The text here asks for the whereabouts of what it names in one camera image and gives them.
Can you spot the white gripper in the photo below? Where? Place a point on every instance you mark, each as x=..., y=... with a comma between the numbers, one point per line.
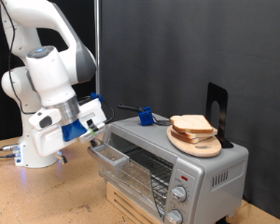
x=46, y=140

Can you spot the silver toaster oven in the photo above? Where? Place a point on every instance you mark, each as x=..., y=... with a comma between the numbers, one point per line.
x=202, y=174

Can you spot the silver oven knob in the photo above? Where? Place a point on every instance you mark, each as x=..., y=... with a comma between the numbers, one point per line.
x=174, y=217
x=179, y=193

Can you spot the black spatula with blue block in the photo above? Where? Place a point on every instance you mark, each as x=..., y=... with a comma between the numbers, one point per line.
x=146, y=116

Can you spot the vertical metal pole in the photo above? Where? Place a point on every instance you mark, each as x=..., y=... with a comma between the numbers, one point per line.
x=97, y=31

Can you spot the oval wooden cutting board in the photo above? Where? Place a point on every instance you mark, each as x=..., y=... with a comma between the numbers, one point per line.
x=196, y=149

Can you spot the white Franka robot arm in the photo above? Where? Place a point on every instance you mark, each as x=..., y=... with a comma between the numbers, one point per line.
x=53, y=74

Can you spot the black metal bookend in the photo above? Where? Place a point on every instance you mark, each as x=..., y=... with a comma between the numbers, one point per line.
x=222, y=102

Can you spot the red oven indicator light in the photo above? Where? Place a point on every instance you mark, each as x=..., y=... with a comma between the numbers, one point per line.
x=184, y=178

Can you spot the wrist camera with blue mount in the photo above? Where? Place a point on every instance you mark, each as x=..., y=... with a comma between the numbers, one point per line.
x=73, y=130

